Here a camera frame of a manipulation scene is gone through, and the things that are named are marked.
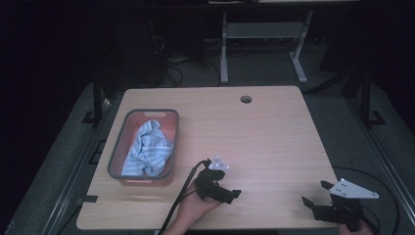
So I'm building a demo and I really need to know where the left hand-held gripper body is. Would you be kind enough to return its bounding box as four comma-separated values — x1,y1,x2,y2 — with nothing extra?
194,155,230,202

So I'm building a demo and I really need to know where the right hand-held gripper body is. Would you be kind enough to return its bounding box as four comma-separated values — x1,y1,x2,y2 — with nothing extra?
312,177,381,233

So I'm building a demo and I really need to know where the person's right hand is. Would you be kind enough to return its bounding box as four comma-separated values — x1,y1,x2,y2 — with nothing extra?
337,218,376,235

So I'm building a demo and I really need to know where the person's left hand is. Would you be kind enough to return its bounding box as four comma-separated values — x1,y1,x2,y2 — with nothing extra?
175,181,224,235

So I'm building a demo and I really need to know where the blue striped cloth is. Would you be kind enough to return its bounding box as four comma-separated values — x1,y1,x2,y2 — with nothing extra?
120,118,174,177

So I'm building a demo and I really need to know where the pink basket with grey rim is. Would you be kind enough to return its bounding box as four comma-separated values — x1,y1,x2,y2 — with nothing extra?
107,108,180,187

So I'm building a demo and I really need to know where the white metal stand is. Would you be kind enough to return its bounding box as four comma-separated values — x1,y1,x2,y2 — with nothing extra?
219,9,315,86

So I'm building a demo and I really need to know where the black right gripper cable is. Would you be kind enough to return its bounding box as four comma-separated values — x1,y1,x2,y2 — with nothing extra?
332,165,401,235

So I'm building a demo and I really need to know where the aluminium frame rail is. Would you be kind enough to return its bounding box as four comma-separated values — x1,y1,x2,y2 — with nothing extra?
346,97,415,227
40,97,114,235

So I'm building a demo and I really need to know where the black upright post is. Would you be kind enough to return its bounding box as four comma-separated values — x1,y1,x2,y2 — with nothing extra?
81,72,105,126
360,70,387,129

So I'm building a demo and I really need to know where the tangle of floor cables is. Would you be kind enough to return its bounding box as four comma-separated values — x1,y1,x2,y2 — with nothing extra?
150,33,223,89

